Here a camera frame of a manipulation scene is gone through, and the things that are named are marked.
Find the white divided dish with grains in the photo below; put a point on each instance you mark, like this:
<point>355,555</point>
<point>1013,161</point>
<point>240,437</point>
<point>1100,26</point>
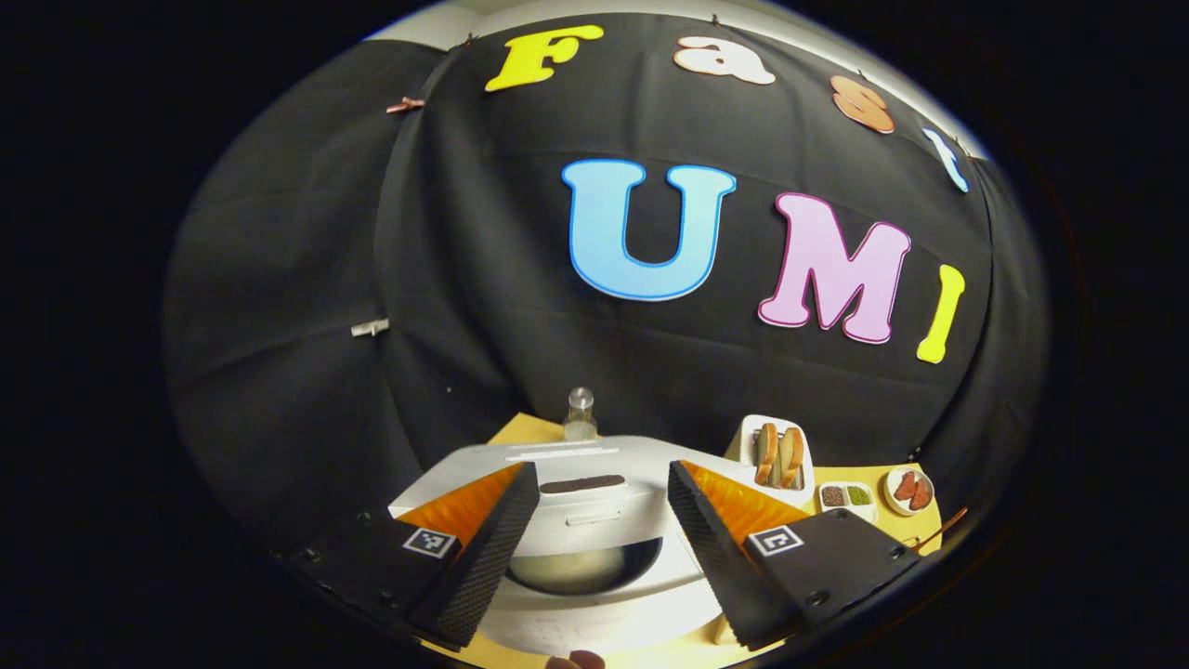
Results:
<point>847,506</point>

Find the brown wooden spoon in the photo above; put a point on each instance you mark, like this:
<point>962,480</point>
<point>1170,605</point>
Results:
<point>947,523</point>

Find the white rice cooker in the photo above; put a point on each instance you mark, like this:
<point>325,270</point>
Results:
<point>594,516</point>

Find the pink cloth clip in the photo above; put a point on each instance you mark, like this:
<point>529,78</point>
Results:
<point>406,105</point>

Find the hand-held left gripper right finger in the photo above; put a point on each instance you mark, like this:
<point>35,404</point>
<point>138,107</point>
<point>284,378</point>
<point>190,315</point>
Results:
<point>725,576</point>

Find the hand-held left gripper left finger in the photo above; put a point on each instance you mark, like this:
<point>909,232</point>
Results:
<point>483,567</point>

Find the white toaster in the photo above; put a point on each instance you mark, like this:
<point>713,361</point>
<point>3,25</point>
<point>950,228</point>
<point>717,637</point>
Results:
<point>743,446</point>

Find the round white plate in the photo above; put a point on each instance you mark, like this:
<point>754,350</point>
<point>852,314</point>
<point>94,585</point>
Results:
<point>889,492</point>

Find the black backdrop cloth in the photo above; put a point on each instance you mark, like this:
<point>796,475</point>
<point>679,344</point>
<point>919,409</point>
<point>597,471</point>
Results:
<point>307,279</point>

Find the toasted bread slice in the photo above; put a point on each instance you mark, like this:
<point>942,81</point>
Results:
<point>791,457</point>
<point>766,455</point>

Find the small glass bottle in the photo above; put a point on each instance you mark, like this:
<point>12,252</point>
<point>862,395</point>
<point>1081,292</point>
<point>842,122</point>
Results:
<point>581,413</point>

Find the white cloth clip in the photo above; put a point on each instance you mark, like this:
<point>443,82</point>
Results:
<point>370,327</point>

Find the red meat piece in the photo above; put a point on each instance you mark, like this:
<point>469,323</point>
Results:
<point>906,486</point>
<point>921,494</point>

